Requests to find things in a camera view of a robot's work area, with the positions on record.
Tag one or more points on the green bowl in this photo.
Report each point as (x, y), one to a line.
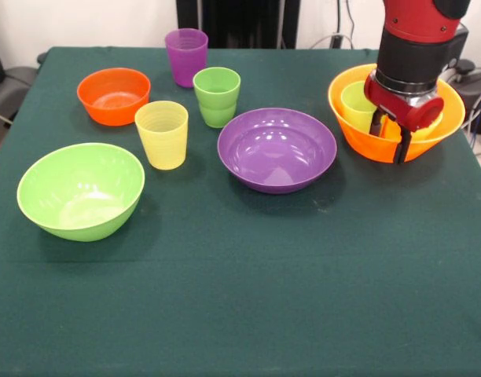
(79, 188)

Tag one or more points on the grey office chair base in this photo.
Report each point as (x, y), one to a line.
(12, 86)

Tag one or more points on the purple cup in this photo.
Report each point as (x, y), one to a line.
(185, 63)

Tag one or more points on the purple bowl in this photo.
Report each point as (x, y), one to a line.
(276, 153)

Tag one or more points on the green stepped cup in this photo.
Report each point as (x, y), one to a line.
(217, 110)

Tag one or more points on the yellow-orange stepped cup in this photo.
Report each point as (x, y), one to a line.
(431, 129)

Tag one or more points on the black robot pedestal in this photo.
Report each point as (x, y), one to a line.
(244, 19)

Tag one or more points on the yellow tapered cup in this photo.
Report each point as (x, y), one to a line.
(162, 145)

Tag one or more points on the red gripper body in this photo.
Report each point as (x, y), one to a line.
(421, 114)

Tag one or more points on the light green tapered cup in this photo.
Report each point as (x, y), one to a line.
(354, 106)

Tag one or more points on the orange-red bowl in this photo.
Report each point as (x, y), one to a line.
(111, 114)

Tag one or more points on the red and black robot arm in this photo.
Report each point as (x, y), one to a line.
(413, 51)

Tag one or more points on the dark green tablecloth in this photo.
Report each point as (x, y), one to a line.
(240, 294)

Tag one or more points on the large yellow-orange bowl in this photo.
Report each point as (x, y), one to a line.
(354, 137)

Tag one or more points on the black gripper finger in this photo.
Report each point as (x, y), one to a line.
(377, 125)
(402, 147)

